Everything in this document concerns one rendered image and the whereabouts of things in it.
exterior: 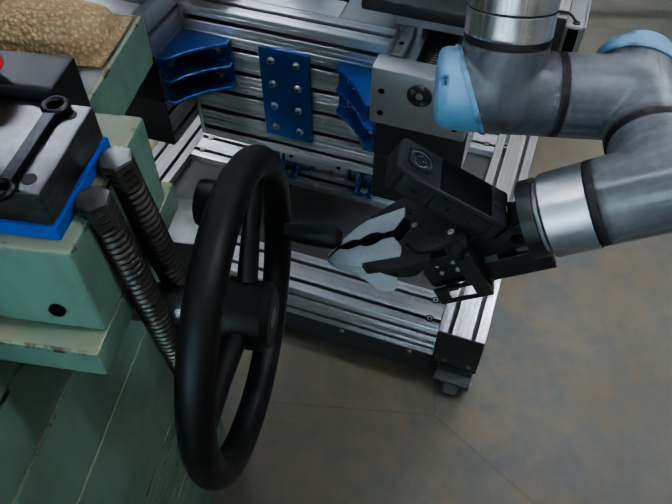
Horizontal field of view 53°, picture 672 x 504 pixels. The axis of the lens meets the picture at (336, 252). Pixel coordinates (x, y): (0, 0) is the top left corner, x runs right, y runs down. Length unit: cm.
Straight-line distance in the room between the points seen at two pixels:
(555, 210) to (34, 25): 52
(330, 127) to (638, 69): 63
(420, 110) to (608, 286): 93
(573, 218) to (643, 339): 111
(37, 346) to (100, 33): 33
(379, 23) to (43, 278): 72
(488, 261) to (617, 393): 97
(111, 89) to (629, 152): 48
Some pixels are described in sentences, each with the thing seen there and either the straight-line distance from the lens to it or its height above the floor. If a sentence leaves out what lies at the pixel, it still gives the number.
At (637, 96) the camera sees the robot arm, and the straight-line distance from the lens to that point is 62.
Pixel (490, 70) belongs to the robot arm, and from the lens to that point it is 59.
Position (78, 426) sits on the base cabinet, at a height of 65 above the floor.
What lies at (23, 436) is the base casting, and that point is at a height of 74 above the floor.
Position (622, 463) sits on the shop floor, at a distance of 150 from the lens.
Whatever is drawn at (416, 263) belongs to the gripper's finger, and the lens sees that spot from 60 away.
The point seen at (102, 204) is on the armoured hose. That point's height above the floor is 97.
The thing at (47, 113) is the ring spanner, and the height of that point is 100.
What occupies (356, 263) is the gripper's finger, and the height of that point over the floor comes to 79.
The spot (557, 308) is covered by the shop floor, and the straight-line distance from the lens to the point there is 165.
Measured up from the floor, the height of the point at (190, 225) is 62.
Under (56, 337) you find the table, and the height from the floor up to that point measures 87.
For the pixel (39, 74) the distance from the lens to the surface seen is 52.
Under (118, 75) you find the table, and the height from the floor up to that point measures 88.
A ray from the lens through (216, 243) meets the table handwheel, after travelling 45.
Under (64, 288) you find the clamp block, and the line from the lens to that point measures 49.
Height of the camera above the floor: 129
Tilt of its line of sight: 50 degrees down
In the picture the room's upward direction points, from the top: straight up
